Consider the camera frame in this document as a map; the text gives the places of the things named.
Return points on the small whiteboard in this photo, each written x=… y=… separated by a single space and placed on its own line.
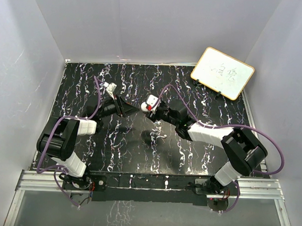
x=222 y=73

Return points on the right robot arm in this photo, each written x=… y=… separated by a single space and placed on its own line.
x=242 y=148

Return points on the white round disc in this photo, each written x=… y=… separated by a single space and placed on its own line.
x=144 y=107

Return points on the black base bar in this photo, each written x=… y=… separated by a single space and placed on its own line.
x=138 y=187

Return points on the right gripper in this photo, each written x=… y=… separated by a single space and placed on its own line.
x=153 y=116

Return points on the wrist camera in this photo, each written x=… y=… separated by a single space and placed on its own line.
x=152 y=103
x=110 y=88

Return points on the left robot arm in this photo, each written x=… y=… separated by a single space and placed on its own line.
x=59 y=137

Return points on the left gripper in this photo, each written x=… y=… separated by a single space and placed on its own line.
x=123 y=109

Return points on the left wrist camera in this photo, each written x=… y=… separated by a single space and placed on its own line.
x=110 y=88

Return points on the aluminium rail frame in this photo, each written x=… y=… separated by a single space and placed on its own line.
x=142 y=169

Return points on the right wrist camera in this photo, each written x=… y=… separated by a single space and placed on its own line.
x=152 y=103

